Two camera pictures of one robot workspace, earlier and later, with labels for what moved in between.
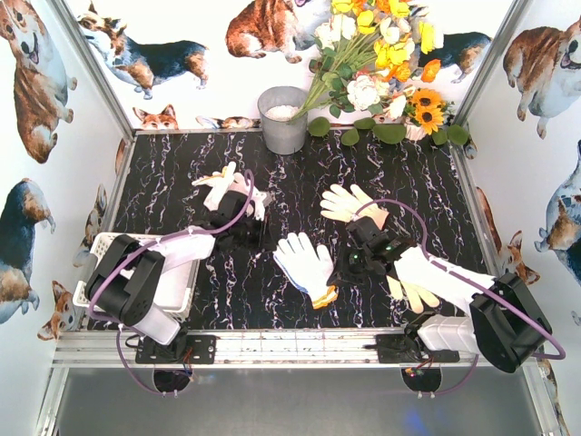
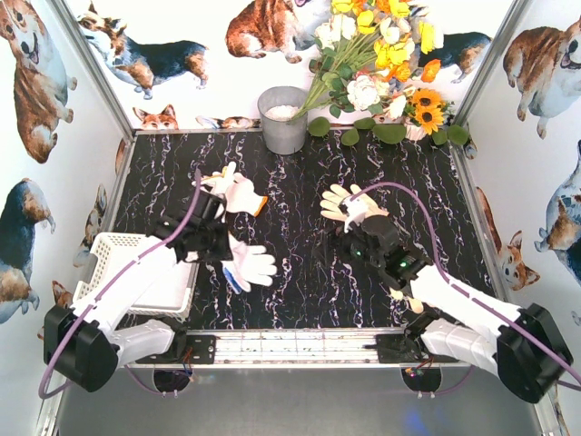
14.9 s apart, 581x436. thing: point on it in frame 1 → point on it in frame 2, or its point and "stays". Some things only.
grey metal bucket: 277,106 stays
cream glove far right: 342,204 stays
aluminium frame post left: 96,67 stays
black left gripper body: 247,211 → 213,208
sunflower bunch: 426,107 stays
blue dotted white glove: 309,269 → 248,266
